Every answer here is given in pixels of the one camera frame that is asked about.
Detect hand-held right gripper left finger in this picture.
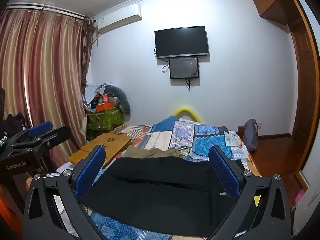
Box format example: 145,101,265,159
22,145,107,240

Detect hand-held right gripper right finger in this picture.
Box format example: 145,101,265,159
207,145,293,240

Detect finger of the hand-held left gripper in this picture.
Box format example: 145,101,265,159
14,125,72,156
5,121,53,148

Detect black pants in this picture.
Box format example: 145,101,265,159
81,156,248,238

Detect khaki pants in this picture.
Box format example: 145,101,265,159
124,146,190,159

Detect dark cloth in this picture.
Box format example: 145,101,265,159
0,86,27,137

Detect yellow orange bed sheet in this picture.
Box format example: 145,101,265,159
240,140,262,178

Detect wooden lap desk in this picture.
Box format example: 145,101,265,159
67,132,133,168

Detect grey purple backpack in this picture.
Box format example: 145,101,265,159
242,119,259,153

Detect striped pink beige curtain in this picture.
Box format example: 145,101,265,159
0,9,97,171

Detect green fabric storage box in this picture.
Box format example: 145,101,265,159
86,106,125,132

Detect blue patchwork blanket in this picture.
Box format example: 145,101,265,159
54,115,262,240

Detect white crumpled cloth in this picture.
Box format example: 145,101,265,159
83,81,116,105

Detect orange box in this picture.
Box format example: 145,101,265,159
96,102,116,112

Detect yellow foam tube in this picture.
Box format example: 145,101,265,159
172,107,202,123

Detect pink cloth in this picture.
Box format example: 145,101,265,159
293,189,306,206

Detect grey plush toy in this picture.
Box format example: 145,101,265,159
102,85,131,115

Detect wooden door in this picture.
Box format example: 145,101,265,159
289,0,320,183

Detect white air conditioner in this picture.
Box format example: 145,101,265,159
96,4,142,34

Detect black monitor cable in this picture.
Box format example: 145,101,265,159
184,77,196,91

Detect small black wall monitor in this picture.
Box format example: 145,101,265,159
169,57,200,80

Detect white curtain rail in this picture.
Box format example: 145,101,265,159
5,2,86,20

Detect black television cable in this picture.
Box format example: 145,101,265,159
153,46,171,73

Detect black wall television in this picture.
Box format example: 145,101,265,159
154,26,209,59

